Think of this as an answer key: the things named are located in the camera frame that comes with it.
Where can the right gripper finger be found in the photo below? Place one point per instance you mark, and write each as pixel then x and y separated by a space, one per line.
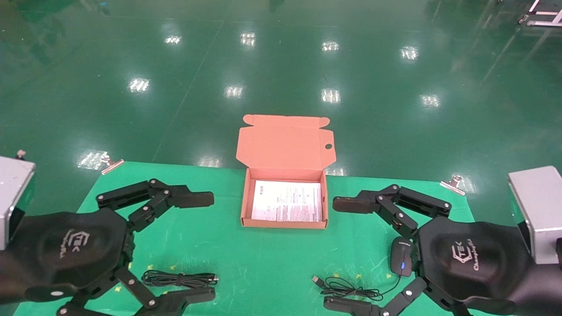
pixel 351 204
pixel 351 306

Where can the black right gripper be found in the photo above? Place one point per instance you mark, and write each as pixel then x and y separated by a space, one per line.
pixel 474 259

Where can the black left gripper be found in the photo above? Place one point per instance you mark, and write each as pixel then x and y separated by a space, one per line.
pixel 66 250

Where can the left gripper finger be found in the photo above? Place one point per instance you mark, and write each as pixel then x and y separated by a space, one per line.
pixel 193 199
pixel 189 298

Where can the open orange cardboard box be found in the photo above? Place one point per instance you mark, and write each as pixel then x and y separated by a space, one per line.
pixel 285 145

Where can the green table mat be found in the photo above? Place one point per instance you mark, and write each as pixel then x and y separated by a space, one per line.
pixel 219 245

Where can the white printed instruction sheet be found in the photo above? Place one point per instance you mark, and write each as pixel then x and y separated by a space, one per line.
pixel 285 202

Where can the metal binder clip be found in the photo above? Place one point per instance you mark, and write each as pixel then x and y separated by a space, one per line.
pixel 453 185
pixel 112 165

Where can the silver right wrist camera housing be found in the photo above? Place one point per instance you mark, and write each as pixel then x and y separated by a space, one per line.
pixel 538 210

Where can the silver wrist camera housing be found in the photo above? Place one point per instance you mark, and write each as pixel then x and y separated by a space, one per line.
pixel 538 210
pixel 11 188

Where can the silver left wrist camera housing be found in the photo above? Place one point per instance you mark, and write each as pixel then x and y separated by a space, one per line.
pixel 11 188

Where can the white wheeled cart frame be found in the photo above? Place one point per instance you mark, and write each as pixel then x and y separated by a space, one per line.
pixel 542 17

